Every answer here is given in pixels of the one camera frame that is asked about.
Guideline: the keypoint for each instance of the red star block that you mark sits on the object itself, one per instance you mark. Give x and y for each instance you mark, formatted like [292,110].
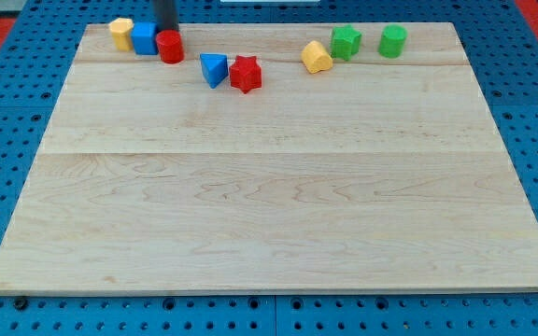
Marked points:
[245,73]

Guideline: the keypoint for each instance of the green star block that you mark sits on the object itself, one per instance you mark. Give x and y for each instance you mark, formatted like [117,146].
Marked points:
[345,42]

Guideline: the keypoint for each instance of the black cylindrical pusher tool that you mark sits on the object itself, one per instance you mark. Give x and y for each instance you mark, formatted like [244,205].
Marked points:
[166,14]

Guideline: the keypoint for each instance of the yellow pentagon block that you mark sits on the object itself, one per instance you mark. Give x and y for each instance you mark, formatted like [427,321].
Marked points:
[120,30]

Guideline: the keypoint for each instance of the blue triangle block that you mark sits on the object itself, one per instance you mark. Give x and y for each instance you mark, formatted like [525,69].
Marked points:
[214,68]

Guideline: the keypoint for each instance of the green cylinder block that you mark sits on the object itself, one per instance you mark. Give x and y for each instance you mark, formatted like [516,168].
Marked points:
[392,41]

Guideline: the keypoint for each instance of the red cylinder block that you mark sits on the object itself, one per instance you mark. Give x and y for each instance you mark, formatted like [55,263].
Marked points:
[170,46]

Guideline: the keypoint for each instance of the light wooden board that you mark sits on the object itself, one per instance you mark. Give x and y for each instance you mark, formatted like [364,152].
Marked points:
[379,176]

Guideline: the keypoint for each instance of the blue cube block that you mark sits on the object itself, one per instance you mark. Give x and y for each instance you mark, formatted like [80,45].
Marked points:
[143,38]

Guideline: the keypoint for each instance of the yellow heart block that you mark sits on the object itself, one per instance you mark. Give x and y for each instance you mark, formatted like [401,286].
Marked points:
[316,58]

